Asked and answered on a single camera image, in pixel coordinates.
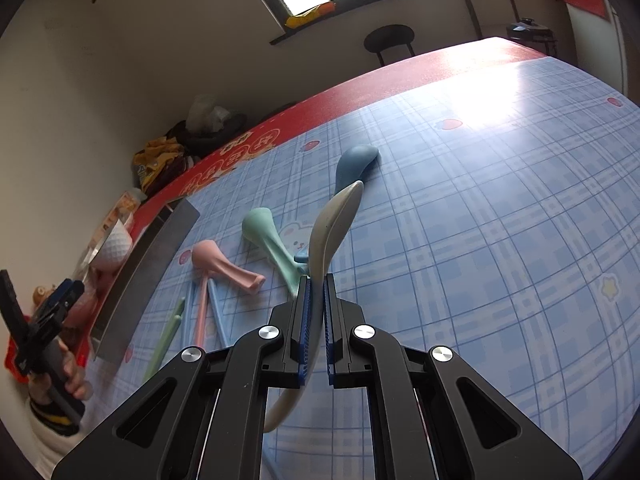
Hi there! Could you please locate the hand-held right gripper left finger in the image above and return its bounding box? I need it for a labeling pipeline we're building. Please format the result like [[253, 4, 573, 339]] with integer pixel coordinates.
[[50, 275, 314, 480]]

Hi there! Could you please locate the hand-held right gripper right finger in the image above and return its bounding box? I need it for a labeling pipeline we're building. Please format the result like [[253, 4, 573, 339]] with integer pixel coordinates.
[[322, 273, 585, 480]]

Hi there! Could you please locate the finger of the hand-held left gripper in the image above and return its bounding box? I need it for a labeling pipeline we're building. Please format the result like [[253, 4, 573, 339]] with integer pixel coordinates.
[[34, 280, 86, 329]]

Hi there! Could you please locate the blue chopstick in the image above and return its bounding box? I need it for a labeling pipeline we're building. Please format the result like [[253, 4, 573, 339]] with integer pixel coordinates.
[[207, 279, 228, 350], [180, 284, 197, 350]]

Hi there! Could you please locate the metal rectangular tray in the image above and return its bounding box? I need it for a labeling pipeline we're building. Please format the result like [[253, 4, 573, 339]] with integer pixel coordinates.
[[90, 197, 201, 364]]

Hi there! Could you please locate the green plastic spoon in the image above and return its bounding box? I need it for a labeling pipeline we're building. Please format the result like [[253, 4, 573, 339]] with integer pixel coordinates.
[[242, 207, 302, 297]]

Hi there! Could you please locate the beige plastic spoon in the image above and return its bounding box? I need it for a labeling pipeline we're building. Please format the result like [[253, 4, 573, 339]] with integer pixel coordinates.
[[261, 179, 365, 434]]

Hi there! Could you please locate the pink plastic spoon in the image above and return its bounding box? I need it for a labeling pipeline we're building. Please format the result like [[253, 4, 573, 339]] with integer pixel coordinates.
[[191, 240, 266, 294]]

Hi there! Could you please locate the person's left forearm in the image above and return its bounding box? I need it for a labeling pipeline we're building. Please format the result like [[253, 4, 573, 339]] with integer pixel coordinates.
[[22, 382, 108, 480]]

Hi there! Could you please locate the person's left hand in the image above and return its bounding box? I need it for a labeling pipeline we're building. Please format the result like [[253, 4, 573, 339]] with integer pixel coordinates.
[[56, 337, 95, 403]]

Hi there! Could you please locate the red container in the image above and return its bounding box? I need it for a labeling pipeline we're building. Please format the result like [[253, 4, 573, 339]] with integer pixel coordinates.
[[4, 335, 32, 387]]

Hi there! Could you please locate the pink bowl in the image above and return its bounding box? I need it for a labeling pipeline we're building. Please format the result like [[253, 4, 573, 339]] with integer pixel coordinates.
[[74, 265, 121, 322]]

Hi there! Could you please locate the white textured bowl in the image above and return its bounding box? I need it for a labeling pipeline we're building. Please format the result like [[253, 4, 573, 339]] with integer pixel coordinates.
[[96, 220, 134, 267]]

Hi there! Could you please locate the pink chopstick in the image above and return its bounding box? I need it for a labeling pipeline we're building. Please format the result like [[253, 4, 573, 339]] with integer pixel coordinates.
[[194, 274, 208, 350]]

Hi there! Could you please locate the green chopstick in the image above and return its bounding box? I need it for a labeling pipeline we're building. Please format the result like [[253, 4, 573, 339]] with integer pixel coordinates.
[[142, 297, 187, 384]]

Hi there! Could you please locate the orange snack box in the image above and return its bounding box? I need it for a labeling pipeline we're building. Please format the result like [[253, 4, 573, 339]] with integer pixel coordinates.
[[87, 189, 144, 261]]

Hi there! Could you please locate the blue plastic spoon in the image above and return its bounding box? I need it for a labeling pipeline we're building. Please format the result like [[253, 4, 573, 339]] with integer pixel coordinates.
[[294, 144, 381, 266]]

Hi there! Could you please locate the yellow printed bag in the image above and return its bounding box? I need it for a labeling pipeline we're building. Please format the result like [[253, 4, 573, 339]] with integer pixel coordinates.
[[132, 137, 189, 196]]

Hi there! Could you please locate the blue plaid tablecloth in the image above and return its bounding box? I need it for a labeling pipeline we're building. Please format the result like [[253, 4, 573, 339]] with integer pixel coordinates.
[[85, 52, 640, 480]]

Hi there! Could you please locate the black bag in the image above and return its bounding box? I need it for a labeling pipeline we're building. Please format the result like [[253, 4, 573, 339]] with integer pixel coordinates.
[[169, 110, 249, 159]]

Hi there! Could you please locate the clear plastic bag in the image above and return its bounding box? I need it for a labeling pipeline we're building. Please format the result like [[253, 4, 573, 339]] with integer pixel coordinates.
[[187, 93, 231, 134]]

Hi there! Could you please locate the red printed tablecloth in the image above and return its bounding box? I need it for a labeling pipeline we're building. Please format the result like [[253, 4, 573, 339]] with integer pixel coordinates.
[[125, 36, 551, 241]]

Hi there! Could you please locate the black round stool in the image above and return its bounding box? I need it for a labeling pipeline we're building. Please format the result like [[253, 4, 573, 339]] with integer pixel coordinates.
[[363, 25, 416, 66]]

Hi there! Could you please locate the yellow packet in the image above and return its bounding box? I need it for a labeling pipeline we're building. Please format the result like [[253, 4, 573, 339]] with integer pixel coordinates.
[[285, 2, 336, 29]]

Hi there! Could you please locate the black device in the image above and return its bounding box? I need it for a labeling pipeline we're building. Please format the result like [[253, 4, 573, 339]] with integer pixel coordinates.
[[506, 17, 557, 45]]

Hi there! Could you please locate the dark wooden frame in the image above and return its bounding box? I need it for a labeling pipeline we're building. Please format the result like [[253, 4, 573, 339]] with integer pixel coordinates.
[[462, 0, 519, 41]]

